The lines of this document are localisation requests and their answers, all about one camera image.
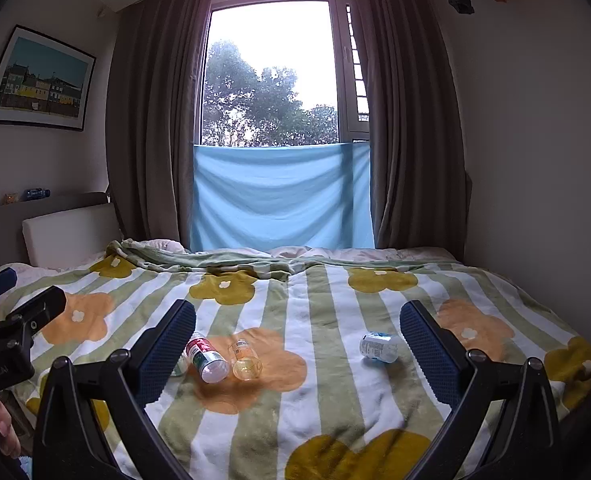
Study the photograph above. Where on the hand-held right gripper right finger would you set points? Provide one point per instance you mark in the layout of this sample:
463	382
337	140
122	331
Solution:
430	355

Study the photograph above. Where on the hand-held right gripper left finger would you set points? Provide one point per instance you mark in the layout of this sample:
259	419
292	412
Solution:
168	355

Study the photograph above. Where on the clear yellow liquid bottle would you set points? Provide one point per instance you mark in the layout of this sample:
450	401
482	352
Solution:
246	361

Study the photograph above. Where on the person's left hand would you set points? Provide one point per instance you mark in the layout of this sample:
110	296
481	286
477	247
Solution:
6	430

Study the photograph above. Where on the white pillow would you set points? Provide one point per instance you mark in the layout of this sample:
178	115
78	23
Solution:
10	271

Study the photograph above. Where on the red label plastic bottle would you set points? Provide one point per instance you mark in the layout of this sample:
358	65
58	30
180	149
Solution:
206	358

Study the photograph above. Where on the blue white label bottle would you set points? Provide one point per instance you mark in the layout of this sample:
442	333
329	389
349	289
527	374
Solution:
378	346

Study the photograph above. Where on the grey bed headboard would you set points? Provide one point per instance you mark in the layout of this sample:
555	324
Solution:
5	220

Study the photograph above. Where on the white headboard cushion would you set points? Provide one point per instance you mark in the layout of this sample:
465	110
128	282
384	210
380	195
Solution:
70	232

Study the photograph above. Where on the blue water bottle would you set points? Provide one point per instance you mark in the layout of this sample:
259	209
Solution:
35	193

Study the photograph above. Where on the striped floral blanket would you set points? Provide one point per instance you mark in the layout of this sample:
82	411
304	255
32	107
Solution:
325	360

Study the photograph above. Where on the blue cloth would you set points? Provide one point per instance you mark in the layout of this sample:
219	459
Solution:
280	197

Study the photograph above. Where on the framed houses picture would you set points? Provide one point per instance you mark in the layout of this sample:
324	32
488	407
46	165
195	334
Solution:
39	80

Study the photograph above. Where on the brown curtain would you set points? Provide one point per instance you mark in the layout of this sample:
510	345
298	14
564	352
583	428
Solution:
408	120
155	120

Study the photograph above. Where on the white window frame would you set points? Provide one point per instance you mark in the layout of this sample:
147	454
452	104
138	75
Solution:
344	60

